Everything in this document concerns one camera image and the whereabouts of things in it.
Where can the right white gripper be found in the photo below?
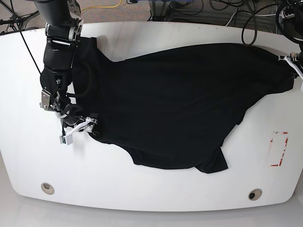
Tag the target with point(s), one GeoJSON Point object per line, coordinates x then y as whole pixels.
{"type": "Point", "coordinates": [77, 124]}

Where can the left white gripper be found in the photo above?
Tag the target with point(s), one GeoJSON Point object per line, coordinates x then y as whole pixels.
{"type": "Point", "coordinates": [294, 61]}

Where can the black T-shirt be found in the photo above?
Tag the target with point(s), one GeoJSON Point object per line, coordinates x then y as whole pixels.
{"type": "Point", "coordinates": [173, 109]}

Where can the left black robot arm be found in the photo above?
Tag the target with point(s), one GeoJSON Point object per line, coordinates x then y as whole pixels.
{"type": "Point", "coordinates": [289, 22]}

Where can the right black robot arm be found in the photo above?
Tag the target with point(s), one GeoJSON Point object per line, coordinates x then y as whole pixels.
{"type": "Point", "coordinates": [63, 29]}

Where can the white power strip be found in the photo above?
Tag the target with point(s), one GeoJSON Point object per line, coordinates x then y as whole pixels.
{"type": "Point", "coordinates": [286, 13]}

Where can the red tape rectangle marker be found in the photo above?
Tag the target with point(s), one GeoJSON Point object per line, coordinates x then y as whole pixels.
{"type": "Point", "coordinates": [277, 148]}

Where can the black tripod stand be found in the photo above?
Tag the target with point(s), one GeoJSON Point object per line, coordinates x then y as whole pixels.
{"type": "Point", "coordinates": [15, 21]}

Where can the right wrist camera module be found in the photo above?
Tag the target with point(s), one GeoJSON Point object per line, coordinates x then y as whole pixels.
{"type": "Point", "coordinates": [66, 139]}

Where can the left table cable grommet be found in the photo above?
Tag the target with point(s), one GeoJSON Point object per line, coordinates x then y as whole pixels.
{"type": "Point", "coordinates": [47, 188]}

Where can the table cable grommet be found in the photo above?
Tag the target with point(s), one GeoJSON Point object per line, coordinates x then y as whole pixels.
{"type": "Point", "coordinates": [47, 188]}
{"type": "Point", "coordinates": [255, 194]}

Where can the right table cable grommet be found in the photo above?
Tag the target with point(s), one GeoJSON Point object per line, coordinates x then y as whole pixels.
{"type": "Point", "coordinates": [255, 194]}

